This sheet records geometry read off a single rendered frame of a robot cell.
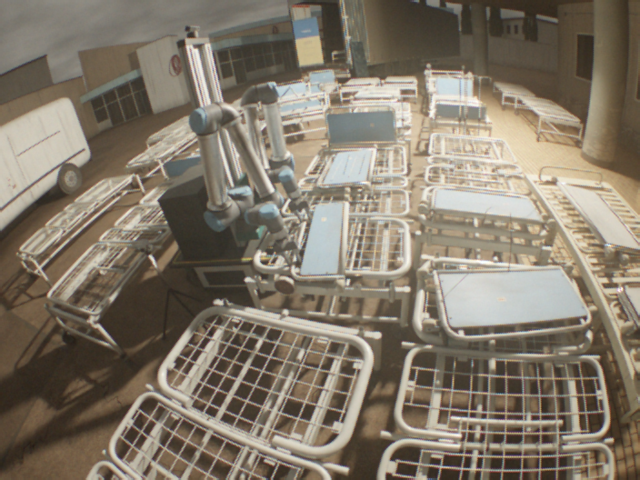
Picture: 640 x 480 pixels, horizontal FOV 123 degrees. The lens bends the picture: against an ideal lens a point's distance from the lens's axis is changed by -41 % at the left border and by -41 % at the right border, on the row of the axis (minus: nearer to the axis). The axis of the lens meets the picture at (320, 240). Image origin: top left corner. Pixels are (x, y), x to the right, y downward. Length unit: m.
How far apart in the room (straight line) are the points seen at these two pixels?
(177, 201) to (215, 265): 0.52
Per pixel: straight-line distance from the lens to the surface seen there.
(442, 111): 4.31
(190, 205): 2.02
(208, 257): 2.24
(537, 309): 1.41
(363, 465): 1.56
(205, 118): 1.47
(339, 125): 3.19
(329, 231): 1.77
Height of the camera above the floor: 1.53
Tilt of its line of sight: 36 degrees down
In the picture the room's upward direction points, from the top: 10 degrees counter-clockwise
